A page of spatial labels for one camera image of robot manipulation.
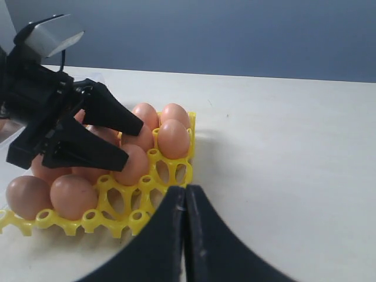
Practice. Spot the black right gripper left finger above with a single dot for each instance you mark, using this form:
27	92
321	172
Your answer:
155	254

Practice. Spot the brown egg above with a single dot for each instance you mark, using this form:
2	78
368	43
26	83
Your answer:
173	139
27	196
45	173
109	135
79	116
147	114
144	139
176	112
136	166
89	173
72	195

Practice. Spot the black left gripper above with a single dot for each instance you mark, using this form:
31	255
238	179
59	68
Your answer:
45	102

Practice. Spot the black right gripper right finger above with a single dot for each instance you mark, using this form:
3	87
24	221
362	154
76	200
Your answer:
213	252

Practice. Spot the yellow plastic egg tray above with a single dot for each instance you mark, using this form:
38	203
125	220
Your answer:
119	207

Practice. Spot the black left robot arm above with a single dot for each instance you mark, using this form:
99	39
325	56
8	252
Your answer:
3	82

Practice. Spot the clear plastic bin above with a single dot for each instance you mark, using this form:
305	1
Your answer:
10	130

